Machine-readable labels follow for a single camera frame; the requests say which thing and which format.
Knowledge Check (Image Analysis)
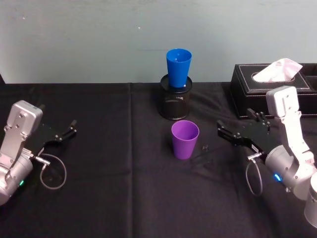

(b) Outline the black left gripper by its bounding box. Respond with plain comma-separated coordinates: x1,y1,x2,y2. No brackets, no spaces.
26,104,78,156

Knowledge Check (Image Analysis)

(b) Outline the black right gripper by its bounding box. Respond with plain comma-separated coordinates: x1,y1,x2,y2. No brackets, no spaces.
216,108,289,156

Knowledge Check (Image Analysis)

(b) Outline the black leather tissue box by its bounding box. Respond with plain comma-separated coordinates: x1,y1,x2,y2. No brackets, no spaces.
230,63,313,120

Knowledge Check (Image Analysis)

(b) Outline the purple plastic cup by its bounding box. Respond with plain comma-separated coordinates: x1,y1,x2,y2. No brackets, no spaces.
171,120,200,160

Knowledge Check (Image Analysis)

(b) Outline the pale pink tissue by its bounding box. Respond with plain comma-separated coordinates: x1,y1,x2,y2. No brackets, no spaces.
252,58,304,83

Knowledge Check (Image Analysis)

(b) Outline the black mesh pen holder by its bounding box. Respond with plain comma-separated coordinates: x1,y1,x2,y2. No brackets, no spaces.
158,75,194,121

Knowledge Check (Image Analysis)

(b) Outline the black leather organizer box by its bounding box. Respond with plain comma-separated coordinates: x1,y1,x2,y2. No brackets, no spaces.
300,62,317,93

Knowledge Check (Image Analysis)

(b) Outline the black table cloth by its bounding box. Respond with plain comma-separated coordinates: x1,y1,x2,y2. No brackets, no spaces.
0,81,317,238

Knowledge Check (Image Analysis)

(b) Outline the blue plastic cup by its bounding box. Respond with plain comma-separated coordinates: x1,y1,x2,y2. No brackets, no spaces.
166,48,193,89

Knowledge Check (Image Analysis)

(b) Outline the thin dark left gripper cable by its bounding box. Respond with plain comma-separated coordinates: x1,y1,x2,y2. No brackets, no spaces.
32,153,68,191

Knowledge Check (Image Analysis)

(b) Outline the thin dark gripper cable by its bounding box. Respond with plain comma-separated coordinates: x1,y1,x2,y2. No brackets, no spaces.
32,153,68,191
245,152,267,197

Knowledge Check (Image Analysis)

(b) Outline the thin dark right gripper cable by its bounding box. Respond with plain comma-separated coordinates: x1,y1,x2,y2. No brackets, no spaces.
245,152,267,197

